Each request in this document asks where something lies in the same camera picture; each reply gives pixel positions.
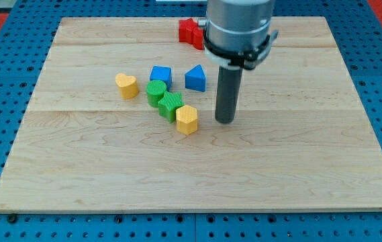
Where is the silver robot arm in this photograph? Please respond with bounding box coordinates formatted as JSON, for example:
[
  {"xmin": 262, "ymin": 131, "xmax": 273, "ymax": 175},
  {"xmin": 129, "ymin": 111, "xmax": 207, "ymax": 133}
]
[{"xmin": 197, "ymin": 0, "xmax": 278, "ymax": 71}]

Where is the green star block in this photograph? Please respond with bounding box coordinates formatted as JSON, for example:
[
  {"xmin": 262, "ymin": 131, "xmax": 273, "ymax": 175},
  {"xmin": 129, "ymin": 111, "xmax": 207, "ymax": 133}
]
[{"xmin": 158, "ymin": 91, "xmax": 184, "ymax": 123}]

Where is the green circle block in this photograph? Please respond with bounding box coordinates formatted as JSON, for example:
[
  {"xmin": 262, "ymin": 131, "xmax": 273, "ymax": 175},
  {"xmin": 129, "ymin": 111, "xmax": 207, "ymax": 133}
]
[{"xmin": 146, "ymin": 80, "xmax": 167, "ymax": 108}]

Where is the red star block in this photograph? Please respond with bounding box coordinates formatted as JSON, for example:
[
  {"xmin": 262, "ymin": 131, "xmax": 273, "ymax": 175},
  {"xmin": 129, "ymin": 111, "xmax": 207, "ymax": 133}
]
[{"xmin": 178, "ymin": 18, "xmax": 204, "ymax": 50}]

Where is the yellow hexagon block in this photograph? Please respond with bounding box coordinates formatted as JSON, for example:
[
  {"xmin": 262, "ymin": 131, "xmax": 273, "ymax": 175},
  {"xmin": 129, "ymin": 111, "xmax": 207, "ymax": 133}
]
[{"xmin": 176, "ymin": 105, "xmax": 198, "ymax": 135}]

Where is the blue triangle block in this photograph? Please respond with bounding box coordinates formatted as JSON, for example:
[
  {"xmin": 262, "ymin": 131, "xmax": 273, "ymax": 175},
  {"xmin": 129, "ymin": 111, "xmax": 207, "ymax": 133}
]
[{"xmin": 185, "ymin": 65, "xmax": 206, "ymax": 92}]

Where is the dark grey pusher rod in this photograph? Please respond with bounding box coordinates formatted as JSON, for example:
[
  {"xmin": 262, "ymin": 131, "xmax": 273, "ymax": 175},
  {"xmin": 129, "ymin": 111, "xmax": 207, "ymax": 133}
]
[{"xmin": 215, "ymin": 67, "xmax": 242, "ymax": 124}]

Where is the blue cube block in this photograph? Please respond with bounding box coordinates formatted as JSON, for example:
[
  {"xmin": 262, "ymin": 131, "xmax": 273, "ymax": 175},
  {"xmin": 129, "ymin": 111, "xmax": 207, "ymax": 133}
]
[{"xmin": 150, "ymin": 66, "xmax": 173, "ymax": 91}]

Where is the light wooden board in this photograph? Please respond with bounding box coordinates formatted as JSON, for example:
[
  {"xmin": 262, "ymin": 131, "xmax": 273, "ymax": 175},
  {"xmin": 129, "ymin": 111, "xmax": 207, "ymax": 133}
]
[{"xmin": 0, "ymin": 17, "xmax": 382, "ymax": 214}]

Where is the yellow heart block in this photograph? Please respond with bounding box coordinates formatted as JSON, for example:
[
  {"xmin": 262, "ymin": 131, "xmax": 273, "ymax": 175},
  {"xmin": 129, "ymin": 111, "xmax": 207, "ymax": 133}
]
[{"xmin": 115, "ymin": 73, "xmax": 140, "ymax": 99}]

